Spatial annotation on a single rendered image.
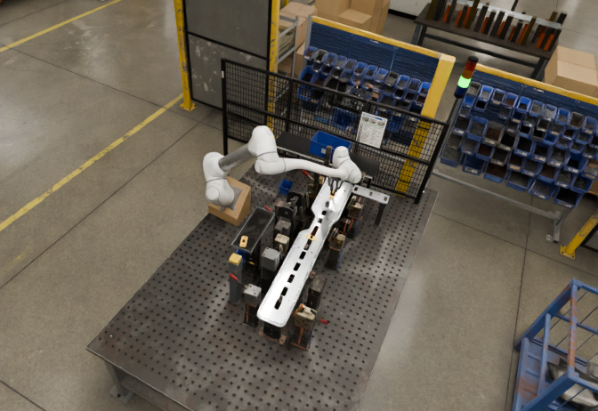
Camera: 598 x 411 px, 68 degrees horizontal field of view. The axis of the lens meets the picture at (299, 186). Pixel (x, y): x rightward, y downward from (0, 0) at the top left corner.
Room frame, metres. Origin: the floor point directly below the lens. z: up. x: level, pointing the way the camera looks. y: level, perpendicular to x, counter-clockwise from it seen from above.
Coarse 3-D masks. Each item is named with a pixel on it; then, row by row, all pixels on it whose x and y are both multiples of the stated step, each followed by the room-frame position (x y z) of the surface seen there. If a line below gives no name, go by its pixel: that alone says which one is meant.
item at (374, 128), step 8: (368, 112) 2.95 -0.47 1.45; (360, 120) 2.97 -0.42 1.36; (368, 120) 2.95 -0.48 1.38; (376, 120) 2.93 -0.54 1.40; (384, 120) 2.91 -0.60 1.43; (360, 128) 2.96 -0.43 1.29; (368, 128) 2.94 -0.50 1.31; (376, 128) 2.93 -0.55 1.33; (384, 128) 2.91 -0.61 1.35; (360, 136) 2.96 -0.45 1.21; (368, 136) 2.94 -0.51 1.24; (376, 136) 2.92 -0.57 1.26; (368, 144) 2.94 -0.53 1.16; (376, 144) 2.92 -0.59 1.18
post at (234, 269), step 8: (232, 264) 1.59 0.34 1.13; (240, 264) 1.62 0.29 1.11; (232, 272) 1.59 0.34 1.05; (240, 272) 1.63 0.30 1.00; (232, 280) 1.60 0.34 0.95; (240, 280) 1.63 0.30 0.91; (232, 288) 1.60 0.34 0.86; (240, 288) 1.63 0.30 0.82; (232, 296) 1.60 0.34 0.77; (240, 296) 1.63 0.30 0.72
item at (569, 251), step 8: (592, 216) 3.11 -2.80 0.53; (592, 224) 3.07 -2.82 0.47; (584, 232) 3.07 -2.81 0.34; (592, 232) 3.06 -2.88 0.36; (576, 240) 3.08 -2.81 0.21; (584, 240) 3.07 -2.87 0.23; (592, 240) 3.06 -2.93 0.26; (568, 248) 3.08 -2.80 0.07; (592, 248) 3.03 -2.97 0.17; (568, 256) 3.03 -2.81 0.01
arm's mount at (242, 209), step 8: (232, 184) 2.47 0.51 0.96; (240, 184) 2.46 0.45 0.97; (248, 192) 2.41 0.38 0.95; (240, 200) 2.37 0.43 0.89; (248, 200) 2.41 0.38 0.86; (208, 208) 2.37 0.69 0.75; (216, 208) 2.34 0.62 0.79; (240, 208) 2.32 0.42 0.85; (248, 208) 2.41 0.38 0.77; (224, 216) 2.31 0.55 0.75; (232, 216) 2.28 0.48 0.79; (240, 216) 2.31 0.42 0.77
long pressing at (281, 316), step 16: (320, 192) 2.45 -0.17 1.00; (336, 192) 2.48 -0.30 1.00; (320, 208) 2.29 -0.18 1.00; (336, 208) 2.31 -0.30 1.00; (320, 224) 2.13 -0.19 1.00; (304, 240) 1.96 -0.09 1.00; (320, 240) 1.98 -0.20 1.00; (288, 256) 1.81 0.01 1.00; (304, 256) 1.83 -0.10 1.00; (288, 272) 1.68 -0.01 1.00; (304, 272) 1.70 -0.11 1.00; (272, 288) 1.55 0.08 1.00; (288, 288) 1.56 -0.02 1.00; (272, 304) 1.44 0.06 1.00; (288, 304) 1.45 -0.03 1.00; (272, 320) 1.33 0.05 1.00
